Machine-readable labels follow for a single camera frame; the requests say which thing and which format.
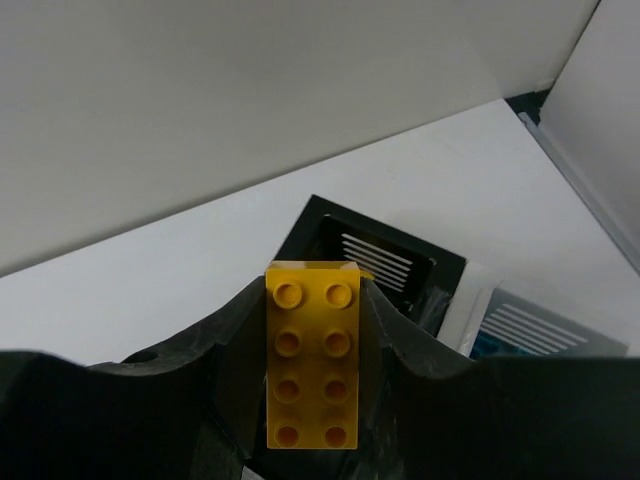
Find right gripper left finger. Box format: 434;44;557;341
1;278;266;479

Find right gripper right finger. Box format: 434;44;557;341
359;281;639;479

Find teal lego brick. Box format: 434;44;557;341
470;331;528;360

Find purple and yellow lego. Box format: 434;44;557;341
265;261;361;450

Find white slatted container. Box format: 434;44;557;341
436;261;639;358

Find black slatted container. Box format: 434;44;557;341
275;195;467;336

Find aluminium rail frame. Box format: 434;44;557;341
517;112;639;273

